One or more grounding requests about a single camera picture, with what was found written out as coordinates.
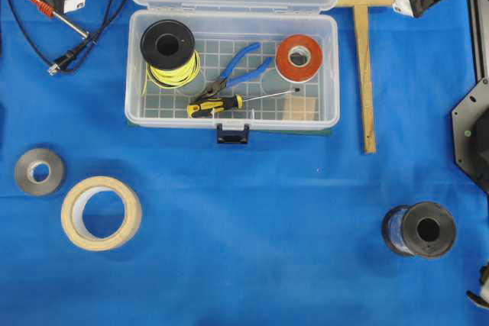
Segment clear plastic tool box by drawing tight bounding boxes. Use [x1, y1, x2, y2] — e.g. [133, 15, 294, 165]
[125, 0, 340, 131]

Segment black tool box latch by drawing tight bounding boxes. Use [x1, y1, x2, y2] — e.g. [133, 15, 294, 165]
[216, 124, 250, 144]

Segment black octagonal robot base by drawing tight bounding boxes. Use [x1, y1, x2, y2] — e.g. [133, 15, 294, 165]
[452, 79, 488, 194]

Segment orange soldering iron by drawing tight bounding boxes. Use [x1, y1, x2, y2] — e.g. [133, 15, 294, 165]
[28, 0, 89, 39]

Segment wooden T-shaped stick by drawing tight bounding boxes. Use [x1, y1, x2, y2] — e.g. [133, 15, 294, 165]
[336, 0, 393, 154]

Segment red tape roll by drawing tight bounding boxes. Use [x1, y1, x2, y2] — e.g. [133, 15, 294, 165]
[275, 34, 322, 83]

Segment small wooden block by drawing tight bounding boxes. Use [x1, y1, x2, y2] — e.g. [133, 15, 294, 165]
[282, 95, 319, 121]

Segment yellow black screwdriver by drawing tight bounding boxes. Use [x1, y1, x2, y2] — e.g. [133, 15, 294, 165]
[186, 88, 300, 118]

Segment grey tape roll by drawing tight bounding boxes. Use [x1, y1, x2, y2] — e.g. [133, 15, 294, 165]
[15, 148, 65, 196]

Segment beige masking tape roll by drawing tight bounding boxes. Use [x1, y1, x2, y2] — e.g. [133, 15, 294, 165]
[60, 176, 142, 252]

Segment blue table cloth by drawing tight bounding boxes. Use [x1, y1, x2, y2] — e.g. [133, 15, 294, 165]
[1, 0, 488, 325]

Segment black white clamp object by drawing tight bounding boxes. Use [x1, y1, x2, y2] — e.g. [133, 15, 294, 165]
[466, 264, 489, 310]

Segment black power cable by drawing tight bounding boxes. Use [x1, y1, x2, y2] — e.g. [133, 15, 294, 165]
[5, 0, 128, 75]

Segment aluminium frame rail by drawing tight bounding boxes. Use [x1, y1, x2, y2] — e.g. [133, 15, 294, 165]
[467, 0, 489, 83]

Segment yellow wire spool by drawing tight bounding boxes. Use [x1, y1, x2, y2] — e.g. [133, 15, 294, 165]
[140, 19, 201, 89]

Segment blue handled pliers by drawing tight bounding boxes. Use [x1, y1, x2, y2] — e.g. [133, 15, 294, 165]
[203, 41, 274, 98]

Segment blue wire spool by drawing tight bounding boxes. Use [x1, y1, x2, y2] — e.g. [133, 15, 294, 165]
[381, 202, 456, 259]

